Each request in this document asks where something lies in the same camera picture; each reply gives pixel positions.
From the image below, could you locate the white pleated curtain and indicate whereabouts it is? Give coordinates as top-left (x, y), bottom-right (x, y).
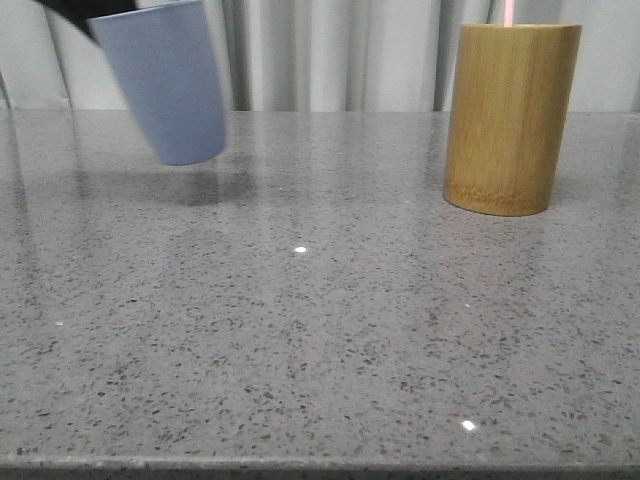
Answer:
top-left (1, 1), bottom-right (639, 112)

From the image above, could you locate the pink chopstick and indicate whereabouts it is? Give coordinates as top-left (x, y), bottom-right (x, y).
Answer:
top-left (503, 0), bottom-right (515, 27)

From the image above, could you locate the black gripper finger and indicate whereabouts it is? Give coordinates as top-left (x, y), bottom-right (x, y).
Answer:
top-left (37, 0), bottom-right (137, 45)

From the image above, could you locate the bamboo cylinder holder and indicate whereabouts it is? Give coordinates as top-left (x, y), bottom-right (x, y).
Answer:
top-left (443, 24), bottom-right (582, 216)

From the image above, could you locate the blue plastic cup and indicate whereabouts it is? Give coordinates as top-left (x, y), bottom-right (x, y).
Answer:
top-left (89, 1), bottom-right (226, 166)

